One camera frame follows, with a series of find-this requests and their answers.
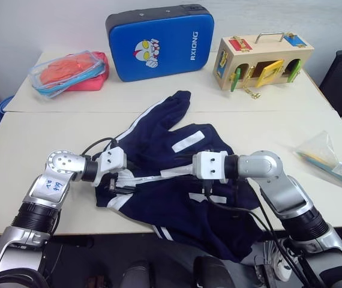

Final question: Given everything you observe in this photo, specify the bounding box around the red fabric pouch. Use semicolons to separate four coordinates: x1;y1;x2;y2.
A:
64;51;110;92

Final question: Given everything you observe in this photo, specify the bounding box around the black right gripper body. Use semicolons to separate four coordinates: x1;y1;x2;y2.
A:
187;153;195;178

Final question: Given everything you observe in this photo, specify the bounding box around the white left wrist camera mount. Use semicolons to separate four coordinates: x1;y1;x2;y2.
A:
92;146;128;187

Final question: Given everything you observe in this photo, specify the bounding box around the white sneaker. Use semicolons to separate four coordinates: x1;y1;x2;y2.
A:
274;239;299;283

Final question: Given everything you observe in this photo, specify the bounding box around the clear pouch with red items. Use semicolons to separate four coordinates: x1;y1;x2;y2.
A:
28;50;107;99

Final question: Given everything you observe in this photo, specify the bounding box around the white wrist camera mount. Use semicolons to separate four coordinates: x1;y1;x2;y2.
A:
92;146;128;187
191;151;229;184

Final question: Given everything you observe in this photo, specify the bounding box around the wooden lock box toy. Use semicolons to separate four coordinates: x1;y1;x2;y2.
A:
212;31;315;101

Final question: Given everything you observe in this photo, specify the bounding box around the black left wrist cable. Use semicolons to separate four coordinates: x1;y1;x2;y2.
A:
80;137;119;157

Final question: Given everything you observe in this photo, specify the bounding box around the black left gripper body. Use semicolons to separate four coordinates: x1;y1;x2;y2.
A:
108;176;122;193

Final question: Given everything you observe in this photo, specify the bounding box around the clear bag of colourful sticks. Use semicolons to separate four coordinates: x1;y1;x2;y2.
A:
293;130;342;193

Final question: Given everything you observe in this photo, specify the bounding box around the thick black cable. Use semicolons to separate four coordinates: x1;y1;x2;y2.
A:
0;266;50;288

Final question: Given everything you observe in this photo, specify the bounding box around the blue round plastic container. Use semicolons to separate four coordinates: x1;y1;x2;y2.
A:
0;95;16;124

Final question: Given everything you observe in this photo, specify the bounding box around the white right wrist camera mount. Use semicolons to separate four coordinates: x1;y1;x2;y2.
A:
191;151;229;184

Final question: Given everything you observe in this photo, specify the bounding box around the blue cartoon case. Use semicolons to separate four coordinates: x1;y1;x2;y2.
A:
104;4;215;83

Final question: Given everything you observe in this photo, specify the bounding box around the navy blue zip jacket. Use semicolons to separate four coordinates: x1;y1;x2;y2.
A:
94;89;268;263

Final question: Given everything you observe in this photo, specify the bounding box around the grey rounded shape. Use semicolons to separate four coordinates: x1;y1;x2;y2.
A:
122;260;157;288

